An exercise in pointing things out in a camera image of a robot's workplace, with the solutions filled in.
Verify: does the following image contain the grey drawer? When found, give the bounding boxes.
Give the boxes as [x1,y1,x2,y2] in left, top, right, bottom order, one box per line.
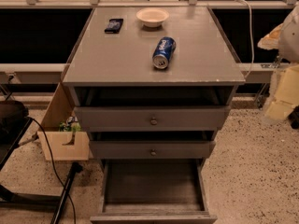
[75,106,230,132]
[90,141,216,160]
[91,159,217,224]

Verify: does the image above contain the blue pepsi can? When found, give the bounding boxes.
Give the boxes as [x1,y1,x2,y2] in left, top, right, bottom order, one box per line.
[152,36,177,69]

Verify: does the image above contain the grey top drawer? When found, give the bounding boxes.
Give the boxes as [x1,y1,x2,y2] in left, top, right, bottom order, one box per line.
[75,106,230,132]

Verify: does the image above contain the dark blue snack packet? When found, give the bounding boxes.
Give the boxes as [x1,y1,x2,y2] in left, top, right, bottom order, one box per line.
[105,19,123,34]

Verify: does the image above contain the grey bottom drawer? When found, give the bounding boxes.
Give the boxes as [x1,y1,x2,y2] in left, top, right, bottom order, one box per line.
[91,159,217,224]

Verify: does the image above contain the metal rail beam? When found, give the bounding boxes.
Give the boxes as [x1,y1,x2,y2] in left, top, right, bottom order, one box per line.
[0,63,68,84]

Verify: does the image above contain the black cable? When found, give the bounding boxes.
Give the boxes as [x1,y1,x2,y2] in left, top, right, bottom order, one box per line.
[27,117,78,224]

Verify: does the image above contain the black bag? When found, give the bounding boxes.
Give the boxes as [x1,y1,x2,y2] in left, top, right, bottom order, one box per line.
[0,100,29,132]

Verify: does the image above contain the wooden box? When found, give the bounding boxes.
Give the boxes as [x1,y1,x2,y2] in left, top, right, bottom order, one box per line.
[37,84,90,161]

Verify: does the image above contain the white cable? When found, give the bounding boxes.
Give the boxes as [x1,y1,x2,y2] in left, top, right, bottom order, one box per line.
[235,0,256,79]

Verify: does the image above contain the grey drawer cabinet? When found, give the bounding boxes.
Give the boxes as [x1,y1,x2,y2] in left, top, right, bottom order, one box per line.
[64,7,244,160]

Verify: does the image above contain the black stand frame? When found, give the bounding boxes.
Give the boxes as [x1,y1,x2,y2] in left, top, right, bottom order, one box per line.
[0,118,83,224]

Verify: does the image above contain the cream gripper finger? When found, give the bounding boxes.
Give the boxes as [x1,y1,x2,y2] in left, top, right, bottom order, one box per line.
[263,63,299,121]

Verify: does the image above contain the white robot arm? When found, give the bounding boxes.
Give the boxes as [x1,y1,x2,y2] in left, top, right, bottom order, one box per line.
[258,7,299,122]

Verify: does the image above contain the white bowl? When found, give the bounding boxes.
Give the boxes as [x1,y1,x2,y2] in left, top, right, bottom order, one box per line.
[136,7,169,28]

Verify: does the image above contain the grey middle drawer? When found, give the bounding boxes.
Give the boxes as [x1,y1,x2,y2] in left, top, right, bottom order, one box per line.
[90,141,216,160]

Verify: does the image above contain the green snack bags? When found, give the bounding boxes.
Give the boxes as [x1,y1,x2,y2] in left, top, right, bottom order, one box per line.
[59,116,81,132]

